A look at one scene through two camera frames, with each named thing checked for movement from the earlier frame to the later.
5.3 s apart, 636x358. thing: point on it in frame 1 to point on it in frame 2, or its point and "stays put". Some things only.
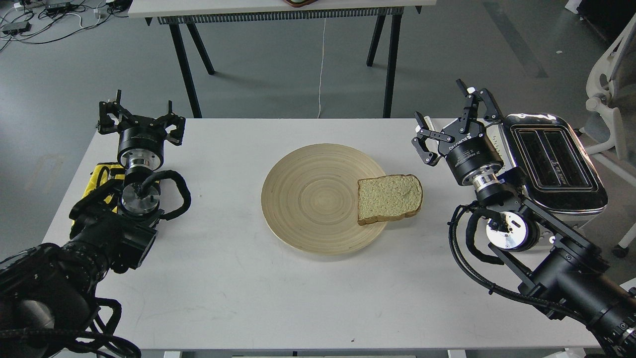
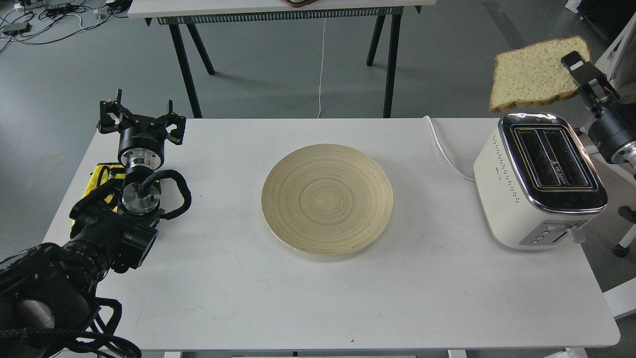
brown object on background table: [299, 3] stays put
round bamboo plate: [310, 199] stays put
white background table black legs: [185, 14] stays put
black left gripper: [141, 141] stays put
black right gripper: [470, 156] to [614, 133]
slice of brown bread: [388, 198] to [536, 73]
